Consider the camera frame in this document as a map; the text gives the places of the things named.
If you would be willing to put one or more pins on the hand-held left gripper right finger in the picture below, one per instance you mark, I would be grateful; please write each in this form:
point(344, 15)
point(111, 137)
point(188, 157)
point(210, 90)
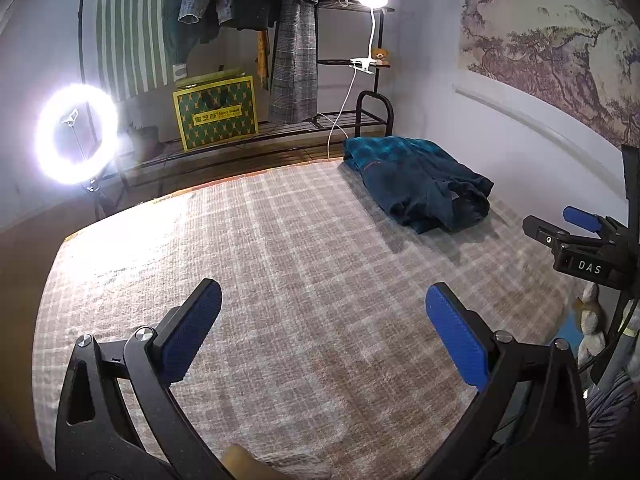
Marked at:
point(457, 335)

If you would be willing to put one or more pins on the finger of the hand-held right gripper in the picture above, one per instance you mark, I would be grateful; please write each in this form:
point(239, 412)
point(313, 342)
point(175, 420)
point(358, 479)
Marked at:
point(542, 232)
point(580, 216)

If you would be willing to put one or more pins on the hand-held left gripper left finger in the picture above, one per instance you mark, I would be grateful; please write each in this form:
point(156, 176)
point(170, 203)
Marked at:
point(192, 330)

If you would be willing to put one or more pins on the blue plaid fleece garment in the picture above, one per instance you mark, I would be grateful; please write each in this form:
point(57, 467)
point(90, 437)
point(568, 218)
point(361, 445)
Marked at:
point(400, 180)

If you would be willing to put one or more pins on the black metal clothes rack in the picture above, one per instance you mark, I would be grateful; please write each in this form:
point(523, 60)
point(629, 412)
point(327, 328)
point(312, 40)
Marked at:
point(350, 119)

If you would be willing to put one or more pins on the plush rabbit toy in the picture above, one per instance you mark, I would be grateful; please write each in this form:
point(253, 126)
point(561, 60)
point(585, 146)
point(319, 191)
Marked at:
point(590, 320)

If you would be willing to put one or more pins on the beige plaid blanket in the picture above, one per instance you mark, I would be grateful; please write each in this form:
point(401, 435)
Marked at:
point(300, 270)

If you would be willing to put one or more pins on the person's striped pants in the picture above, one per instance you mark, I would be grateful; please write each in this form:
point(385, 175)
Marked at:
point(615, 405)

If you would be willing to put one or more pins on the potted plant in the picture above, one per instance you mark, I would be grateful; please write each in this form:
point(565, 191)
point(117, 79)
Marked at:
point(142, 140)

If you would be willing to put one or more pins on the yellow green patterned box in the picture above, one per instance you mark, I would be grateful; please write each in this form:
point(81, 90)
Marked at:
point(215, 115)

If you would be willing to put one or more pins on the brown teddy bear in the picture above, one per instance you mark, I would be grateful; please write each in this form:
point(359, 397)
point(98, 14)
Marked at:
point(381, 55)

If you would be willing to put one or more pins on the yellow hanging scarf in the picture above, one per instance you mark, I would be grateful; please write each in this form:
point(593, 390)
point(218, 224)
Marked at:
point(262, 60)

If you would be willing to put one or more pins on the grey plaid coat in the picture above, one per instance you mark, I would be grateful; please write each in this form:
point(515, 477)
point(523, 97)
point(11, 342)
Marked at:
point(295, 60)

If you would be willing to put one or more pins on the dark green jacket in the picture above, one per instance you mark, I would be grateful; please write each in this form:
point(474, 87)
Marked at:
point(175, 35)

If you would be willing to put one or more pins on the landscape wall mural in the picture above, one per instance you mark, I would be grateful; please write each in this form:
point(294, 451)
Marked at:
point(550, 35)

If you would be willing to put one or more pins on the black metal bed rail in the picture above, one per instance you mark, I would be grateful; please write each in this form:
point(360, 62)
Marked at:
point(374, 94)

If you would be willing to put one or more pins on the green striped wall poster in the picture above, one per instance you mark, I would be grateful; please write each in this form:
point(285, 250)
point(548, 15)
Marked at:
point(130, 35)

